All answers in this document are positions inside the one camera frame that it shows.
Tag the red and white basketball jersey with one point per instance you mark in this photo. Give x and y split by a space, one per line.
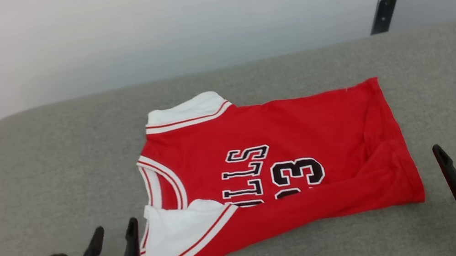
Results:
286 173

